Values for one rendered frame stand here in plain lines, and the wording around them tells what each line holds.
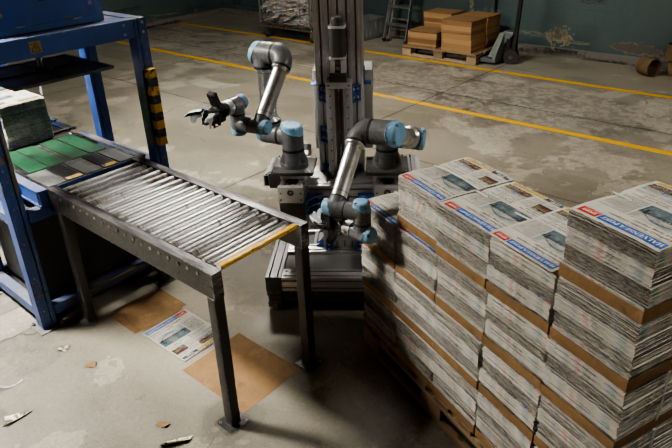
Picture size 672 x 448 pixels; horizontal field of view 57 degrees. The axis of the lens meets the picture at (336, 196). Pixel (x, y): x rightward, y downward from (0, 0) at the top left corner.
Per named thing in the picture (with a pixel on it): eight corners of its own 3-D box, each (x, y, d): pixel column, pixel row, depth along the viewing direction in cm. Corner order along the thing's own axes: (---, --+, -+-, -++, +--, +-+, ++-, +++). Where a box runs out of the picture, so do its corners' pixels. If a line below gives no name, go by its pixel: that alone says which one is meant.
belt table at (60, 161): (148, 168, 365) (145, 153, 361) (41, 208, 321) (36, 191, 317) (87, 144, 407) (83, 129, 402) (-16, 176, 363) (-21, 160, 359)
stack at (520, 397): (422, 319, 340) (427, 181, 304) (595, 473, 247) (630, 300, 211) (361, 343, 324) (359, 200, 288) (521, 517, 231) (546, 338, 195)
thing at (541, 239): (566, 207, 225) (566, 205, 224) (634, 240, 202) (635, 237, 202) (487, 235, 209) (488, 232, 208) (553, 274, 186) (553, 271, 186)
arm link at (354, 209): (342, 202, 262) (343, 224, 266) (367, 206, 257) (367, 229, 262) (349, 194, 268) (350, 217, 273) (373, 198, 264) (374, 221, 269)
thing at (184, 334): (227, 334, 334) (227, 333, 334) (183, 362, 315) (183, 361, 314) (185, 309, 356) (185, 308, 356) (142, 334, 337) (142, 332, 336)
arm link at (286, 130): (296, 153, 321) (294, 128, 315) (275, 149, 327) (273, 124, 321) (308, 145, 330) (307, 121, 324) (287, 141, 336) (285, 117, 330)
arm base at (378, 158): (372, 158, 336) (372, 141, 332) (400, 158, 335) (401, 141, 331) (372, 169, 323) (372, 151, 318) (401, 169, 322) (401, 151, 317)
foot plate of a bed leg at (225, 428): (255, 419, 279) (254, 417, 278) (230, 439, 269) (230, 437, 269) (235, 405, 287) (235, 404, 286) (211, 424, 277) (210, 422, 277)
